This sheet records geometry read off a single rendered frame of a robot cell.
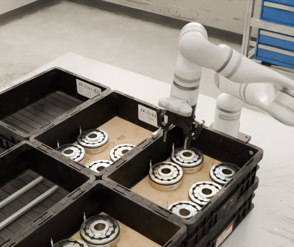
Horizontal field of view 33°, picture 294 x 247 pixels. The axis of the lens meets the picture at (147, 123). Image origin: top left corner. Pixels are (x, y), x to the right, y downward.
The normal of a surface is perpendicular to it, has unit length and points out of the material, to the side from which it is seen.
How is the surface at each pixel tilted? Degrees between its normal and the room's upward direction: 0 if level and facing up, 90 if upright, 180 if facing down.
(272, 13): 90
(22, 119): 0
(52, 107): 0
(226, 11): 90
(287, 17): 90
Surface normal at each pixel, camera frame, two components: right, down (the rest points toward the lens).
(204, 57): 0.18, 0.69
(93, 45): 0.00, -0.84
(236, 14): -0.57, 0.45
